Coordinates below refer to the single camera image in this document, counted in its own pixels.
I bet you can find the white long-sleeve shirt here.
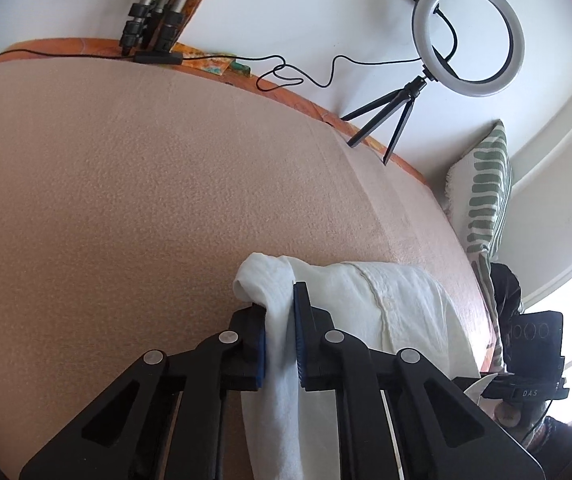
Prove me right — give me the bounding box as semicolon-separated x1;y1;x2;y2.
230;251;482;480

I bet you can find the green white patterned pillow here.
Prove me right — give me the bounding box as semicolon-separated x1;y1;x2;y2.
445;120;512;372

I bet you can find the black mini tripod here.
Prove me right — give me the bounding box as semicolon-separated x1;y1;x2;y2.
341;68;434;165

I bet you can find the folded silver tripod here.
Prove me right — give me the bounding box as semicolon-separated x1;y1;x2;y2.
119;0;218;65

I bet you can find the black power cable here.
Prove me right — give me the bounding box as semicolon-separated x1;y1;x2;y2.
0;48;425;94

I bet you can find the white ring light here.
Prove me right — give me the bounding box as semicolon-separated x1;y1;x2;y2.
412;0;525;98

